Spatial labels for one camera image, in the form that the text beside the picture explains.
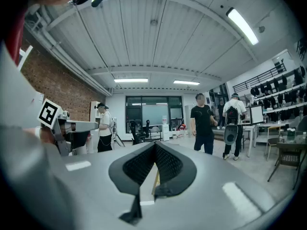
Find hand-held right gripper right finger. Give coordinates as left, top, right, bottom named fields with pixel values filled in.
left=141, top=141, right=277, bottom=230

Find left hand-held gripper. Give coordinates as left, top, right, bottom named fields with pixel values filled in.
left=36, top=98, right=100, bottom=157

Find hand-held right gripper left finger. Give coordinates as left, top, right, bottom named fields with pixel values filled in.
left=62, top=141, right=157, bottom=230

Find person's left forearm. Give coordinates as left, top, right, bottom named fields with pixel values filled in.
left=23, top=127, right=36, bottom=138

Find person's left hand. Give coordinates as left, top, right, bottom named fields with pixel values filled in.
left=40, top=127, right=58, bottom=145

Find grey shell pod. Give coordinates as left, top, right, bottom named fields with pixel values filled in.
left=224, top=124, right=238, bottom=145
left=115, top=127, right=126, bottom=148

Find black office chair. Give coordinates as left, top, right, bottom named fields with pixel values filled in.
left=142, top=119, right=151, bottom=138
left=127, top=119, right=144, bottom=145

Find dark framed window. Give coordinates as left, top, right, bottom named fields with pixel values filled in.
left=125, top=95, right=185, bottom=127

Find grey shell chair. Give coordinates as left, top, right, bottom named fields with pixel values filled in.
left=150, top=126, right=161, bottom=141

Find white lockers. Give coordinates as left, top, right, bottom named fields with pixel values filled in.
left=184, top=104, right=194, bottom=138

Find black red backpack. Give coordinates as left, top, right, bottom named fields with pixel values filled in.
left=225, top=106, right=239, bottom=126

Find white water dispenser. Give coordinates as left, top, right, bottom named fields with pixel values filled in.
left=161, top=124, right=171, bottom=141

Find white table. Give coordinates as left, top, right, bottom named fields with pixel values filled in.
left=239, top=121, right=300, bottom=158

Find black mesh metal chair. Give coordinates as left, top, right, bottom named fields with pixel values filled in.
left=267, top=141, right=307, bottom=190

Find white open cabinet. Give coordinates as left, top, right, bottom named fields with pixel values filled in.
left=242, top=104, right=264, bottom=127

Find glass top table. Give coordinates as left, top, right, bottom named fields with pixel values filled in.
left=275, top=130, right=307, bottom=153

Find shelf of black equipment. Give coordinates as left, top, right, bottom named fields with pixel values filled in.
left=249, top=66, right=307, bottom=122

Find person's red striped jersey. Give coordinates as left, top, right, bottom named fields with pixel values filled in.
left=6, top=5, right=28, bottom=66

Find black railing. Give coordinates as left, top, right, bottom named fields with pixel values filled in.
left=232, top=63, right=287, bottom=93

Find yellow frame chair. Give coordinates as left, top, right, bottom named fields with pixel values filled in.
left=265, top=126, right=282, bottom=162

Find white wall shelving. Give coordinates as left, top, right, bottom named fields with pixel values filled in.
left=249, top=80, right=307, bottom=122

